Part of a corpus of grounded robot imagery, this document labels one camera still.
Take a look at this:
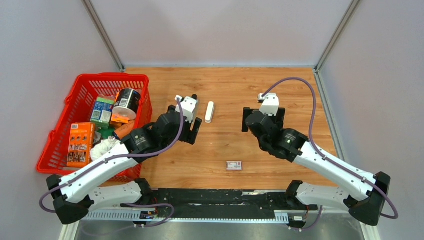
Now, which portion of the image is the white stapler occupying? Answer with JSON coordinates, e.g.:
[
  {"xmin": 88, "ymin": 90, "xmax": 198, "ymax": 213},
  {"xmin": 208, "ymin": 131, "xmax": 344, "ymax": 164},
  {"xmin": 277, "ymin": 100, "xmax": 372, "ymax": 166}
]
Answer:
[{"xmin": 204, "ymin": 101, "xmax": 215, "ymax": 124}]

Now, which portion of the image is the red white staple box sleeve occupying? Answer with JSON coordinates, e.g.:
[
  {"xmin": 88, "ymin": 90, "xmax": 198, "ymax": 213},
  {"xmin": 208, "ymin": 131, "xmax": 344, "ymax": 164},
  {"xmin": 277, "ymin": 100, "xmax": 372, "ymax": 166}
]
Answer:
[{"xmin": 226, "ymin": 161, "xmax": 243, "ymax": 171}]

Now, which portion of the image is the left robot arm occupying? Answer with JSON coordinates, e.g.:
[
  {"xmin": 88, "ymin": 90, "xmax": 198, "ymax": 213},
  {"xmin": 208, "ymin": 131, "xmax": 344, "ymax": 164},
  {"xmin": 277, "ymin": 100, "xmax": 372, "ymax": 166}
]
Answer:
[{"xmin": 39, "ymin": 101, "xmax": 202, "ymax": 225}]

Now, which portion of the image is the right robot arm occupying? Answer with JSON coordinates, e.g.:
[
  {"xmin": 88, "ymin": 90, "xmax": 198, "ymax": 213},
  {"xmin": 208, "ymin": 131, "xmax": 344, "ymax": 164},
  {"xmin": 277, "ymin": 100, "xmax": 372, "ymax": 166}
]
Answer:
[{"xmin": 241, "ymin": 107, "xmax": 391, "ymax": 226}]

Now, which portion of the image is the orange tube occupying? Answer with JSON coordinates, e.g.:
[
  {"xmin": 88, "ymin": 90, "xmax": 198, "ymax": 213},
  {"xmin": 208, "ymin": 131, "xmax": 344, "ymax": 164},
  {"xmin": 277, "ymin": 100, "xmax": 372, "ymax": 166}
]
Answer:
[{"xmin": 112, "ymin": 120, "xmax": 136, "ymax": 140}]

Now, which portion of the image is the black white cylindrical can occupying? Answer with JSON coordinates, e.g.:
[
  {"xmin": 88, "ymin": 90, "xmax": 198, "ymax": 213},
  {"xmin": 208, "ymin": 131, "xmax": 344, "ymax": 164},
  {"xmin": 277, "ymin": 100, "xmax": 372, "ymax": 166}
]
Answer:
[{"xmin": 112, "ymin": 88, "xmax": 141, "ymax": 120}]

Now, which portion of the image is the orange snack packet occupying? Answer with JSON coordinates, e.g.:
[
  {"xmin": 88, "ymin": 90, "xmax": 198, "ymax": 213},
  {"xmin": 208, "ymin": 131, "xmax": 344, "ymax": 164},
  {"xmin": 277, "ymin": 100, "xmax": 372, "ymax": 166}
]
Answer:
[{"xmin": 109, "ymin": 91, "xmax": 130, "ymax": 129}]

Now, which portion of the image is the crumpled white plastic bag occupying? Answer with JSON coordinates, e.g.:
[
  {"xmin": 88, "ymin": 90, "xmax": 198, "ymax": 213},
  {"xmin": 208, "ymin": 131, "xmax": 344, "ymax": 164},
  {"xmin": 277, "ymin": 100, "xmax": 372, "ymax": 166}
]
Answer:
[{"xmin": 90, "ymin": 136, "xmax": 120, "ymax": 162}]

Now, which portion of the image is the green blue carton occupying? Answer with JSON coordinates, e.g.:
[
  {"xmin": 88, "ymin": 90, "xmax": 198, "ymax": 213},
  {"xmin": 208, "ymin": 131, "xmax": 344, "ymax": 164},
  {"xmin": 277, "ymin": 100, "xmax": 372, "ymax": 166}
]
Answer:
[{"xmin": 89, "ymin": 96, "xmax": 115, "ymax": 128}]

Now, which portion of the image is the orange product box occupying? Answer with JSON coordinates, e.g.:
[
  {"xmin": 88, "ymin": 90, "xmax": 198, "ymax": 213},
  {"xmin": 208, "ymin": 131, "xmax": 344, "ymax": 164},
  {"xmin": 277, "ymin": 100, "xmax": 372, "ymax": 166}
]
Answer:
[{"xmin": 66, "ymin": 122, "xmax": 95, "ymax": 168}]

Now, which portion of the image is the red plastic basket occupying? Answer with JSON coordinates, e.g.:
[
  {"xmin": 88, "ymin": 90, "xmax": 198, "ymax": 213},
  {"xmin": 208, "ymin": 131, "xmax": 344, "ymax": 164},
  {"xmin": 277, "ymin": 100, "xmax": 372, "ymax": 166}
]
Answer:
[{"xmin": 35, "ymin": 72, "xmax": 153, "ymax": 176}]

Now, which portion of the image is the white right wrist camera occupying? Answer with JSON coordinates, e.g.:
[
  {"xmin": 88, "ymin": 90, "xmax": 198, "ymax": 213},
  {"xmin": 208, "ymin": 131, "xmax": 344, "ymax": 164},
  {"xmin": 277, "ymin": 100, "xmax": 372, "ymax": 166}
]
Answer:
[{"xmin": 258, "ymin": 93, "xmax": 280, "ymax": 117}]

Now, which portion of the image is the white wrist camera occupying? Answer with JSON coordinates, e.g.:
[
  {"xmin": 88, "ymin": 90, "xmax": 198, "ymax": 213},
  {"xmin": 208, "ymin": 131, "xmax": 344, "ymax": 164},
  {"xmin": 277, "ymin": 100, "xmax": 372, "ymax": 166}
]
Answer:
[
  {"xmin": 175, "ymin": 95, "xmax": 198, "ymax": 124},
  {"xmin": 258, "ymin": 93, "xmax": 280, "ymax": 117}
]

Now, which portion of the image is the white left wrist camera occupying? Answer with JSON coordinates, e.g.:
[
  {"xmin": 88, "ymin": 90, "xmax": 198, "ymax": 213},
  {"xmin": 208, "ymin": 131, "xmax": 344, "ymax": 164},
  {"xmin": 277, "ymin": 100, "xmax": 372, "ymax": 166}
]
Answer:
[{"xmin": 175, "ymin": 95, "xmax": 198, "ymax": 124}]

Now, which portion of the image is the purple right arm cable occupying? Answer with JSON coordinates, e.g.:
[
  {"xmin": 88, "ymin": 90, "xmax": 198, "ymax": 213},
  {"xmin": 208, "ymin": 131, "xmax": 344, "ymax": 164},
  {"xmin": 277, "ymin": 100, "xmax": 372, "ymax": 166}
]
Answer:
[{"xmin": 261, "ymin": 77, "xmax": 400, "ymax": 232}]

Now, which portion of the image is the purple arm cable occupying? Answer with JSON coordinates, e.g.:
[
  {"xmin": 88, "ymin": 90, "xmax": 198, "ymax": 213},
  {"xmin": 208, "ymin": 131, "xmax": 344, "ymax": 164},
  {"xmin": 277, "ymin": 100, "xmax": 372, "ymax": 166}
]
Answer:
[
  {"xmin": 39, "ymin": 96, "xmax": 185, "ymax": 229},
  {"xmin": 261, "ymin": 77, "xmax": 400, "ymax": 232}
]

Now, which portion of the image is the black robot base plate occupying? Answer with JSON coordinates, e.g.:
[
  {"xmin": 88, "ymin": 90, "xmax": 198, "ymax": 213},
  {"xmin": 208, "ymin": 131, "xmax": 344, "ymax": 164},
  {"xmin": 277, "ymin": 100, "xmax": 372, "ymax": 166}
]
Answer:
[{"xmin": 147, "ymin": 188, "xmax": 317, "ymax": 218}]

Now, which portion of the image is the white slotted cable duct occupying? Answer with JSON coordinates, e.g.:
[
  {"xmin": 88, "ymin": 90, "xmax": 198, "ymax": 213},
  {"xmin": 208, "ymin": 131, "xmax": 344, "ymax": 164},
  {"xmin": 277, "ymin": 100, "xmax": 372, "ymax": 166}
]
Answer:
[{"xmin": 83, "ymin": 208, "xmax": 289, "ymax": 224}]

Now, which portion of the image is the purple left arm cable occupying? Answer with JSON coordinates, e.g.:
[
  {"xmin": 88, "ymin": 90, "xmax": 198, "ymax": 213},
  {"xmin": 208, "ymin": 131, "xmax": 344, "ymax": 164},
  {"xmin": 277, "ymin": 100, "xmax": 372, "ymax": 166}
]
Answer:
[{"xmin": 39, "ymin": 96, "xmax": 185, "ymax": 229}]

